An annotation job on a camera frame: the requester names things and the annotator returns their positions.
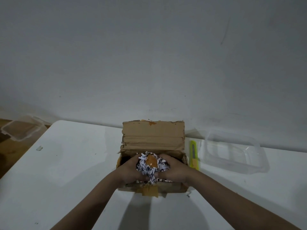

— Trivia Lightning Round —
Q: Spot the person's right hand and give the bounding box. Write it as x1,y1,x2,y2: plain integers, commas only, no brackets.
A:
155,154,192,187

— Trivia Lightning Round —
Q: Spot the person's left hand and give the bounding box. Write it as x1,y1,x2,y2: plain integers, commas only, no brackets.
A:
116,155,145,186

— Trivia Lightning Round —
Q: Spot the white shredded paper filling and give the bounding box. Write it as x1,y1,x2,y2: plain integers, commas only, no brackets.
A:
136,152,168,185

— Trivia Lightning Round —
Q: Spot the person's right forearm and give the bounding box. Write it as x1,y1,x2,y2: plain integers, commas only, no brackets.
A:
183,170,301,230

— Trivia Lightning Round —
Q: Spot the person's left forearm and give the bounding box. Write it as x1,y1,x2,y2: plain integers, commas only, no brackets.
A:
50,169,126,230

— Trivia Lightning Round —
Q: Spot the orange tape wad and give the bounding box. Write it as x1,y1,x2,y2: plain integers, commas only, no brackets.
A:
145,154,159,169

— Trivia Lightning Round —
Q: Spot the brown cardboard box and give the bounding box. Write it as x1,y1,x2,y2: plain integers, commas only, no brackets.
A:
116,120,194,198

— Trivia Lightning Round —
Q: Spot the yellow utility knife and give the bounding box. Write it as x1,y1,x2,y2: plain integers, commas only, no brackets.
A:
189,140,200,170

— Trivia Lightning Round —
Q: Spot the clear plastic container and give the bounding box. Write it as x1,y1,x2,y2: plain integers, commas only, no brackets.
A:
200,130,270,175

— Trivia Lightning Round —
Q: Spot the clear plastic container lid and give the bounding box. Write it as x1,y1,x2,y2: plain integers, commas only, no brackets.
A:
0,114,47,142

